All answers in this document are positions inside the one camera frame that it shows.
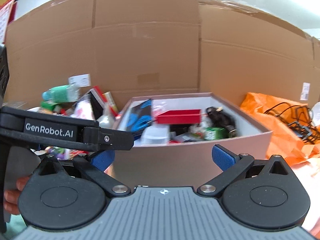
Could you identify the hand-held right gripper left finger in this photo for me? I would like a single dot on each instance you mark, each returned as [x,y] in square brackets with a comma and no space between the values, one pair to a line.
[102,160]

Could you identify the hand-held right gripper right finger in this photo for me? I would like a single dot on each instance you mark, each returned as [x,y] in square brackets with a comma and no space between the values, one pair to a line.
[222,158]

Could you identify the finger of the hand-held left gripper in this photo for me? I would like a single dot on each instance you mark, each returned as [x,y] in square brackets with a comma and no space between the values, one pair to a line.
[110,138]

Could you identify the blue phone case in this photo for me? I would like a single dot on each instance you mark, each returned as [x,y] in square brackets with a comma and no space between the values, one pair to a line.
[140,117]

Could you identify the brown patterned phone case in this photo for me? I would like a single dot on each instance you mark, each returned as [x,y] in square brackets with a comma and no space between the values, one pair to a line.
[222,120]

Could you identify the large pink box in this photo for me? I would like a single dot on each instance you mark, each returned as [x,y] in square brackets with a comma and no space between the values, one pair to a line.
[162,165]

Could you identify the red tray box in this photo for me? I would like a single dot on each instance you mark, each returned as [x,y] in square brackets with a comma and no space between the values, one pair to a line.
[178,117]

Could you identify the person's left hand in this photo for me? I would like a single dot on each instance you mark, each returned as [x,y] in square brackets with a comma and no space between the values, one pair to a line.
[12,201]

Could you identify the small green box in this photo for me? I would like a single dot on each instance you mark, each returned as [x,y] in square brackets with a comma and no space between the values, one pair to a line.
[215,133]

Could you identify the red yellow packet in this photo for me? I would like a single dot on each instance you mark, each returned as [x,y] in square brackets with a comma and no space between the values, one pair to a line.
[111,102]

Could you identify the black box with red lid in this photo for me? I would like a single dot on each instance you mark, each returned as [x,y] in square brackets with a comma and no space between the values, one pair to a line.
[97,102]

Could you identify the green label plastic bottle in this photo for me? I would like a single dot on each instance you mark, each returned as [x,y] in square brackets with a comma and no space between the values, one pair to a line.
[61,93]

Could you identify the red print plastic bag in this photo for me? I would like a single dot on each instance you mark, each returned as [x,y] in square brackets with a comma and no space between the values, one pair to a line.
[83,110]

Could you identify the white container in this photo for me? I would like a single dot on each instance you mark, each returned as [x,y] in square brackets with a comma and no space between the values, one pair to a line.
[155,135]

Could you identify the orange plastic bag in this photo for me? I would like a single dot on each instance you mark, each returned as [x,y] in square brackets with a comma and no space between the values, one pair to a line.
[275,135]

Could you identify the white shipping label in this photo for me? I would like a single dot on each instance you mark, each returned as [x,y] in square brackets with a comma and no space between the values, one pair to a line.
[80,80]

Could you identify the brown cardboard panel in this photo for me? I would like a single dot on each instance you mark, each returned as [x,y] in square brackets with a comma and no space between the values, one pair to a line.
[250,62]
[125,42]

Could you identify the small white label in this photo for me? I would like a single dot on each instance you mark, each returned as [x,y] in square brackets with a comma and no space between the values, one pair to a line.
[305,91]

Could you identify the white wall calendar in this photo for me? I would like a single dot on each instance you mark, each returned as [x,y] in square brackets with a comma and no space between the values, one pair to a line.
[5,22]

